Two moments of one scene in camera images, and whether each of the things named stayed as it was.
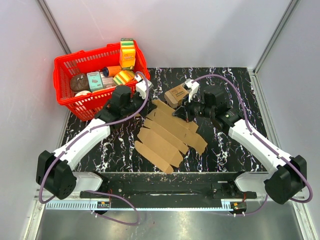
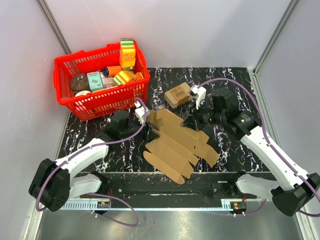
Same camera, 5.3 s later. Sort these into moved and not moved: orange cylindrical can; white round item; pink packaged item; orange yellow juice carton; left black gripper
Moved: left black gripper
Not moved: orange yellow juice carton; pink packaged item; white round item; orange cylindrical can
